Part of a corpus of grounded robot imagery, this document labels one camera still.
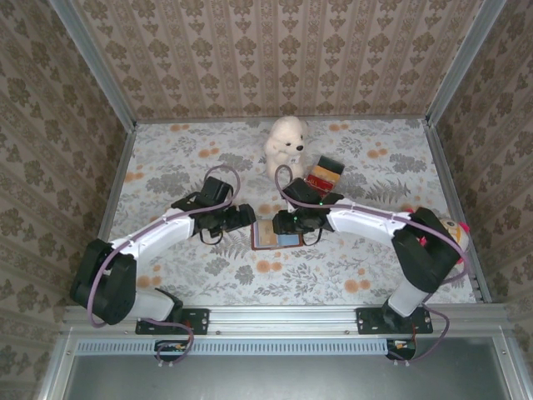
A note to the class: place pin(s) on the blue credit card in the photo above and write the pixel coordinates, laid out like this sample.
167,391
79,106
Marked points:
288,240

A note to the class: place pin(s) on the brown leather card holder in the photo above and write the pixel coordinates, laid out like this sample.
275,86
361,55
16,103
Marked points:
255,246

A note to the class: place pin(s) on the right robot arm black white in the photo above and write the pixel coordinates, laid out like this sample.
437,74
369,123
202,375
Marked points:
420,258

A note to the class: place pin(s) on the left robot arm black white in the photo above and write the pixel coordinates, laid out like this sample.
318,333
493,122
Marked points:
108,283

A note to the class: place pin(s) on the floral table cloth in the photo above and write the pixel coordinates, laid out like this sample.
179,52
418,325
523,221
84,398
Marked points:
291,279

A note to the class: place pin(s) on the white plush bear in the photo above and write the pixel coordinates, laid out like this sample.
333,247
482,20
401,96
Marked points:
283,143

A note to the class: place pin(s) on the small circuit board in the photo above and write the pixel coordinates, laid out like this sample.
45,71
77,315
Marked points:
170,349
401,348

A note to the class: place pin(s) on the grey metal panel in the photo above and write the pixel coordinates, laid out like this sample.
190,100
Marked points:
291,375

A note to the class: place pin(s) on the plush doll with glasses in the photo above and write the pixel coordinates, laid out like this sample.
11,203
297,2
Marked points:
456,233

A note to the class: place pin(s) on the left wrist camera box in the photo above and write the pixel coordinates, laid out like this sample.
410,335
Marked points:
215,191

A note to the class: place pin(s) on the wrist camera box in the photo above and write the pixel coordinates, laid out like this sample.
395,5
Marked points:
300,191
215,191

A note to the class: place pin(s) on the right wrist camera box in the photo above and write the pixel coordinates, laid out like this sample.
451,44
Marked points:
300,191

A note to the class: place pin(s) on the aluminium mounting rail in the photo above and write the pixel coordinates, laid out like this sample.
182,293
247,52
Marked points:
283,318

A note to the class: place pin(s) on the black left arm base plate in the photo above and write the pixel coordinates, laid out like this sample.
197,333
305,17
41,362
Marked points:
200,321

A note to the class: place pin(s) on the aluminium side rail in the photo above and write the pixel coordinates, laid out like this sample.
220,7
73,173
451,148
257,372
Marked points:
445,175
121,175

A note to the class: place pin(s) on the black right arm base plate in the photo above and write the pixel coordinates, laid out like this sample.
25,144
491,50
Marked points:
368,321

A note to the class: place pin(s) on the aluminium frame post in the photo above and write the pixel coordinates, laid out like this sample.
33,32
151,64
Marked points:
96,66
462,62

